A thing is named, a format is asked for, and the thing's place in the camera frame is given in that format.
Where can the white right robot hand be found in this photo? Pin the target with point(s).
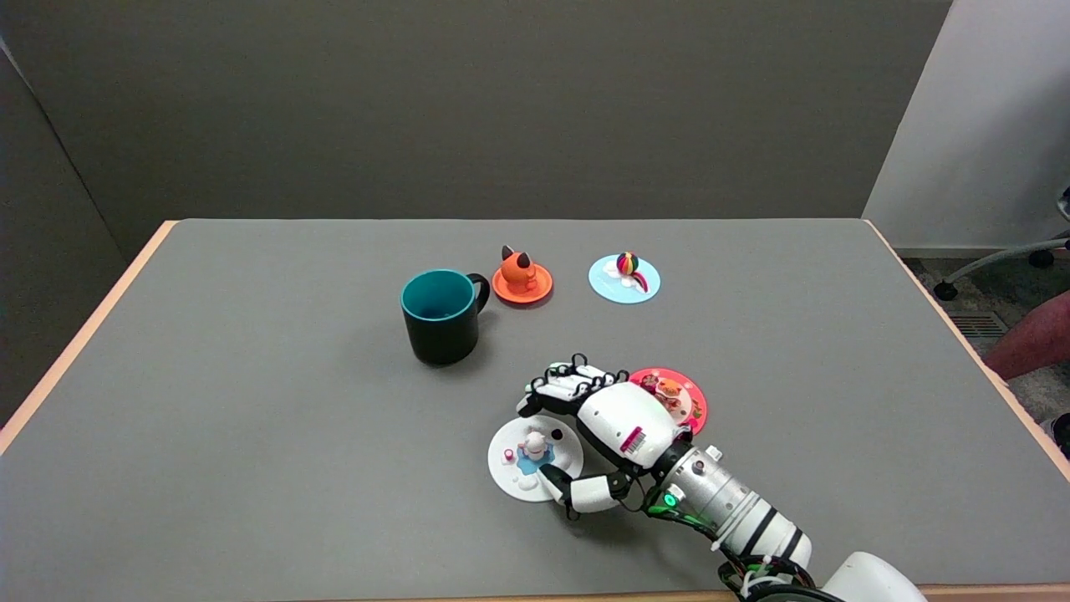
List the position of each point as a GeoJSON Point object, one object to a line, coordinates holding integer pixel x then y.
{"type": "Point", "coordinates": [614, 426]}

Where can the white cup lid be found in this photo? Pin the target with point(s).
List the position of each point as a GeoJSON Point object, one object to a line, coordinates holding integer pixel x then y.
{"type": "Point", "coordinates": [518, 456]}

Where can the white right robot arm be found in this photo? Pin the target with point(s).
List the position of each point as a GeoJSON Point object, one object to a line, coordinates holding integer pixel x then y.
{"type": "Point", "coordinates": [752, 522]}

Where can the red cup lid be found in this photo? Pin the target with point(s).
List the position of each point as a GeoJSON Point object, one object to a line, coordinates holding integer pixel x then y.
{"type": "Point", "coordinates": [681, 400]}

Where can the light blue balloon cup lid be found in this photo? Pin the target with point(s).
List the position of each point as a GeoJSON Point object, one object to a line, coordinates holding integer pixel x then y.
{"type": "Point", "coordinates": [624, 278]}

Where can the orange cat cup lid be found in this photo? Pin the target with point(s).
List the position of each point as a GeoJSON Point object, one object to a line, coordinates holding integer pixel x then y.
{"type": "Point", "coordinates": [522, 279]}

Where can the black mug teal inside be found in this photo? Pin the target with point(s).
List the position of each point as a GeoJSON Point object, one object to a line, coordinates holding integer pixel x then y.
{"type": "Point", "coordinates": [440, 316]}

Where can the floor vent grille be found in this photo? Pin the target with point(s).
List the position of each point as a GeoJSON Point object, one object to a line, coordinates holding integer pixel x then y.
{"type": "Point", "coordinates": [978, 323]}

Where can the office chair base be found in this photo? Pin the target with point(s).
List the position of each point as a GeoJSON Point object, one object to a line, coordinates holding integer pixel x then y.
{"type": "Point", "coordinates": [999, 259]}

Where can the person's bare leg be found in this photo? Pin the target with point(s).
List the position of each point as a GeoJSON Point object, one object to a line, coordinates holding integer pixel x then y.
{"type": "Point", "coordinates": [1032, 339]}

